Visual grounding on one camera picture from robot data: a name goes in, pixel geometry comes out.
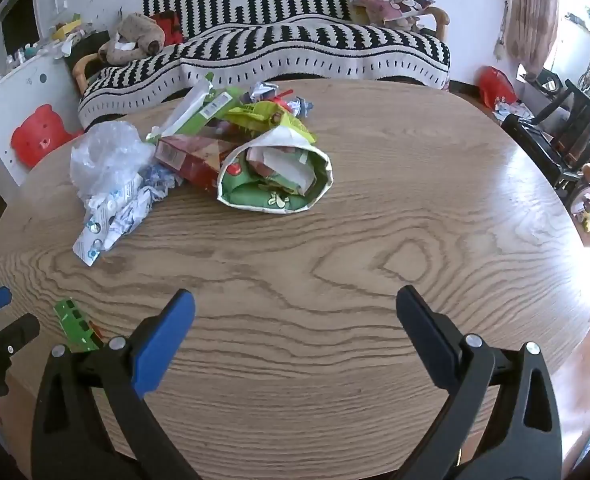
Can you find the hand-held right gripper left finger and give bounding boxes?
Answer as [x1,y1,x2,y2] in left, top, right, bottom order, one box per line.
[31,288,198,480]

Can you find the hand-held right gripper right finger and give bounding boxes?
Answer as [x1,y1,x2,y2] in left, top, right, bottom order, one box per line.
[396,285,563,480]

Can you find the small green card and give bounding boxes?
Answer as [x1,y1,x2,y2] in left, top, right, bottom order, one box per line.
[55,299,103,353]

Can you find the white blue crumpled wrapper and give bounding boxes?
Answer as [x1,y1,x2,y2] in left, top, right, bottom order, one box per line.
[73,167,183,266]

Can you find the green white paper bag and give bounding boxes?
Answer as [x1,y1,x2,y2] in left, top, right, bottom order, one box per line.
[217,127,333,215]

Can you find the red carton box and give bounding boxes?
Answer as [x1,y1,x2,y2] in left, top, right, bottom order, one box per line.
[154,135,240,195]

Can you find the clear plastic bag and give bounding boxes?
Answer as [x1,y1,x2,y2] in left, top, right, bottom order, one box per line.
[70,121,156,201]

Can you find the white cabinet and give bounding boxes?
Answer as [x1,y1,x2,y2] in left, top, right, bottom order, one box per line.
[0,52,83,186]

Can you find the black wooden chair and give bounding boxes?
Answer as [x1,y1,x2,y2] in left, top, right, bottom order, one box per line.
[502,79,590,211]

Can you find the green white long package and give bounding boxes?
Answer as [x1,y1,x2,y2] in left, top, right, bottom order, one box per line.
[146,72,248,143]

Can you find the yellow-green snack wrapper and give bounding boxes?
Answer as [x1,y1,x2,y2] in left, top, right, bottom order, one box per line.
[222,101,318,143]

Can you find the brown plush toy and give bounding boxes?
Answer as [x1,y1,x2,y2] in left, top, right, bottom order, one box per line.
[98,12,166,66]

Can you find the red plush cushion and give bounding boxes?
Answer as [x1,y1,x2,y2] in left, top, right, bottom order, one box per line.
[150,10,184,46]

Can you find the black white striped sofa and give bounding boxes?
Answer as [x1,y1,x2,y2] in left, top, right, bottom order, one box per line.
[78,0,450,131]

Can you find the pink patterned pillow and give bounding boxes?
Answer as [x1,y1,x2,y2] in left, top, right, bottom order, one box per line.
[350,0,436,31]

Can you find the floral curtain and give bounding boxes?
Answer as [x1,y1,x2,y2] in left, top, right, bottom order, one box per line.
[505,0,560,81]

